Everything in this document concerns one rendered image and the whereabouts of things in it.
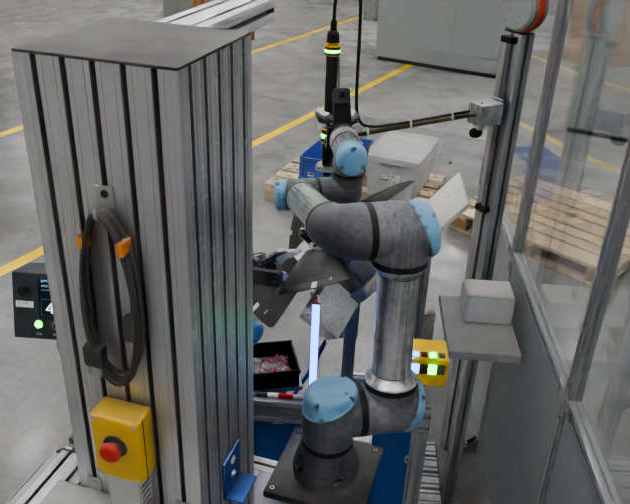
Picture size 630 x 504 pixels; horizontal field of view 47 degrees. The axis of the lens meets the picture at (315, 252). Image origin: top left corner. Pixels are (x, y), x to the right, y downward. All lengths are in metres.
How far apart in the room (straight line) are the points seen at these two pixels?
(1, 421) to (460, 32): 7.31
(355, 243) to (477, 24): 8.05
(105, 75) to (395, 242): 0.65
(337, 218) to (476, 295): 1.24
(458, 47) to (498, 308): 7.08
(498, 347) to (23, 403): 2.22
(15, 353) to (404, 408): 2.75
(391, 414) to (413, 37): 8.28
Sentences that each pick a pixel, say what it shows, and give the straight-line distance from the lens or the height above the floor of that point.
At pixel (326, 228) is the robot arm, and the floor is 1.64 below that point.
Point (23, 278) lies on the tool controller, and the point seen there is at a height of 1.24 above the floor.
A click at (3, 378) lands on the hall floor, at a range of 3.88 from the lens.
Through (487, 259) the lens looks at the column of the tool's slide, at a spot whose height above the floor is 0.98.
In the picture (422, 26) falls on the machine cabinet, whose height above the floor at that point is 0.50.
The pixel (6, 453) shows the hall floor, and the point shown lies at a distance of 3.46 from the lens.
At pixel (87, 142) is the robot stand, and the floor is 1.91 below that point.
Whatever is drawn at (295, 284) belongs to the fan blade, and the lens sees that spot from 2.13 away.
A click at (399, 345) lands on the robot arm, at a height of 1.39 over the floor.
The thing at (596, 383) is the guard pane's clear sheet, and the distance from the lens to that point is 1.96.
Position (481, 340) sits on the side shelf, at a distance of 2.52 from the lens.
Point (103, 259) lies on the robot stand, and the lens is 1.13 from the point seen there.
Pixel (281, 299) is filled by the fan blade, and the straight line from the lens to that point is 2.39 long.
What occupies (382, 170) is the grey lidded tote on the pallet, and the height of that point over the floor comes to 0.37.
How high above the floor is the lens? 2.26
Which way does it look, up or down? 28 degrees down
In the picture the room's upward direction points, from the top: 2 degrees clockwise
